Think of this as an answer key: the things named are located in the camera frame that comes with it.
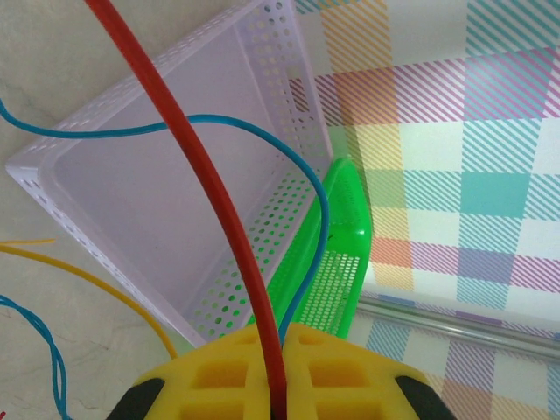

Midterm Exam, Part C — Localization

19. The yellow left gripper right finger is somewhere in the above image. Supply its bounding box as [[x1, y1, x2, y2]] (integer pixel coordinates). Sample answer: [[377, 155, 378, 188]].
[[283, 322, 459, 420]]

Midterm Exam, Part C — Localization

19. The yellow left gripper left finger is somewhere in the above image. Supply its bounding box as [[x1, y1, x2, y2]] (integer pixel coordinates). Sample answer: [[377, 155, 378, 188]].
[[111, 325, 281, 420]]

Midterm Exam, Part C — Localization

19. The blue cable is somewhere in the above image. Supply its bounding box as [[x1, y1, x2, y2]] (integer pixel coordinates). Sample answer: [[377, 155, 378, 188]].
[[0, 294, 71, 420], [0, 98, 333, 345]]

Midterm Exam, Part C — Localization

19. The yellow cable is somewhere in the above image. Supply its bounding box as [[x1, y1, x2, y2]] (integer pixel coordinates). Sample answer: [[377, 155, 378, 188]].
[[0, 243, 179, 360]]

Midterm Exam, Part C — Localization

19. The red cable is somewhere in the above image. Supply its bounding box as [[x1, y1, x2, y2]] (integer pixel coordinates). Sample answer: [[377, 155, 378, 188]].
[[85, 0, 288, 420]]

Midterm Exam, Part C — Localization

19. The thin orange cable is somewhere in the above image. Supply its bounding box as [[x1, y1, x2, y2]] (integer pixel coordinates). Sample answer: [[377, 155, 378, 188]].
[[0, 237, 57, 246]]

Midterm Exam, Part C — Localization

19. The green perforated plastic basket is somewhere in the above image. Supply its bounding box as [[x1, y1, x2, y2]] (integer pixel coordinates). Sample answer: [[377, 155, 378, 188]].
[[244, 156, 374, 342]]

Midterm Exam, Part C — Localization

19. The lavender perforated plastic basket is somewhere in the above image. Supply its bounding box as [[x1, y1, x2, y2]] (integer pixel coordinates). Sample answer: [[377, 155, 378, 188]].
[[4, 0, 336, 349]]

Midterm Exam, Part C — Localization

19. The aluminium frame post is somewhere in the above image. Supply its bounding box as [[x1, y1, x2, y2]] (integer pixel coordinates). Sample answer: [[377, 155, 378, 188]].
[[358, 291, 560, 367]]

